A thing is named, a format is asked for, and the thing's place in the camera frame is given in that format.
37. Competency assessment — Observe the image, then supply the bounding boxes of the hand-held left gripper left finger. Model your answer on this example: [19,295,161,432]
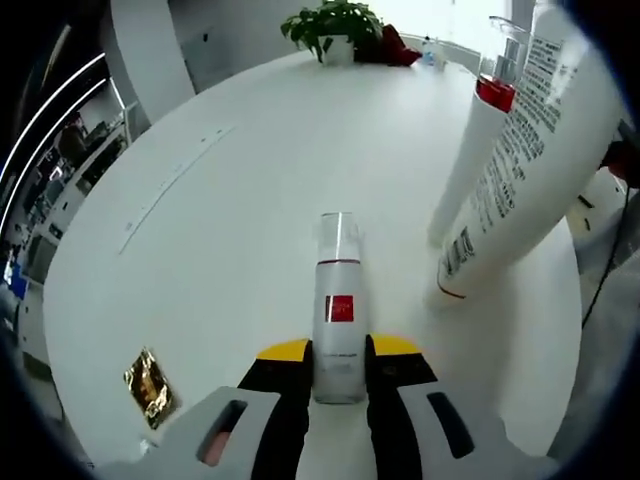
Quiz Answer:
[93,338,313,480]

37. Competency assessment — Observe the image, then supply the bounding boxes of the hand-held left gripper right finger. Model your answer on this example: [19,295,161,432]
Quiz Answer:
[365,333,557,480]

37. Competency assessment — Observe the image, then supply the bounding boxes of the white skincare tube red stripe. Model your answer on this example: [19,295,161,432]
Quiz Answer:
[423,0,629,312]

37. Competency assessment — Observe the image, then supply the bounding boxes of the frosted skincare bottle red label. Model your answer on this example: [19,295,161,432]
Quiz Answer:
[312,212,369,405]

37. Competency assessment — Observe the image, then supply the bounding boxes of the gold foil skincare sachet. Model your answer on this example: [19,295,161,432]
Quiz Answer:
[123,346,180,431]

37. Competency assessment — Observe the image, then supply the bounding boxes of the white skincare bottle red collar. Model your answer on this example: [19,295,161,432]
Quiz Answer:
[427,14,532,249]

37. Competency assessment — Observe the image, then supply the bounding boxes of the small clear blue bottle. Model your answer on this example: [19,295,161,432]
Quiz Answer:
[422,35,450,69]

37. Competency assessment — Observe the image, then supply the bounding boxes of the blue storage box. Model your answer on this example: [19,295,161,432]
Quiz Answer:
[3,263,30,297]

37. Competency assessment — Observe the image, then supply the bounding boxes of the dark red bag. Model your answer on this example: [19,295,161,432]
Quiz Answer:
[355,23,422,69]

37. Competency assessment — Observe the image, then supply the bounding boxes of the potted green plant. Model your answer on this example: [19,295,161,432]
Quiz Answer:
[280,0,386,65]

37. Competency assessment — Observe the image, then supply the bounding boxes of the long ceiling light strip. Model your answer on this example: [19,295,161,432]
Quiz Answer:
[0,78,109,224]
[4,52,109,174]

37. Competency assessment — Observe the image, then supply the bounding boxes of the black device cable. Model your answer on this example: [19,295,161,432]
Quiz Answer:
[581,185,639,329]

